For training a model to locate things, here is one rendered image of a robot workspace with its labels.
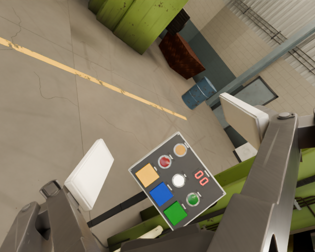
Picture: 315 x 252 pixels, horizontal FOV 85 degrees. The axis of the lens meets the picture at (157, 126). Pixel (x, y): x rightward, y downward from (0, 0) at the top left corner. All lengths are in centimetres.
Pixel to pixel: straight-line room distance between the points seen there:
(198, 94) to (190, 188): 449
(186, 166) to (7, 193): 126
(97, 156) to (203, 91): 500
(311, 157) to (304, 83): 646
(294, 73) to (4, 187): 755
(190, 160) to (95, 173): 63
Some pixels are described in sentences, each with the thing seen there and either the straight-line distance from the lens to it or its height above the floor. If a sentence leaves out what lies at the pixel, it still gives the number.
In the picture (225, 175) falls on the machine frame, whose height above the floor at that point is 103.
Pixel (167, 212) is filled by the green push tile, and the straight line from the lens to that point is 81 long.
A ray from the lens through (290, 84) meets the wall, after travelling 739.
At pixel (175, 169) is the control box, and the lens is 77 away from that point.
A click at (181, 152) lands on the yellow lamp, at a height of 116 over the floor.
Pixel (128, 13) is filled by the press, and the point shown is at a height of 61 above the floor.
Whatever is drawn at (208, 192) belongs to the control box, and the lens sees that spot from 82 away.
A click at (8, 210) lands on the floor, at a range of 158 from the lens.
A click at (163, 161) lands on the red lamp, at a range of 75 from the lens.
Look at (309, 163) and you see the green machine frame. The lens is 95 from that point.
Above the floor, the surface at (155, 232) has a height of 64.
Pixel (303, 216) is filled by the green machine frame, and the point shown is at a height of 138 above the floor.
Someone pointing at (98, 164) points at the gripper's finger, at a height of 137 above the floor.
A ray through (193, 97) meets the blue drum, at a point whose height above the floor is 30.
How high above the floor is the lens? 151
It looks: 28 degrees down
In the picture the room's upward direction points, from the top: 51 degrees clockwise
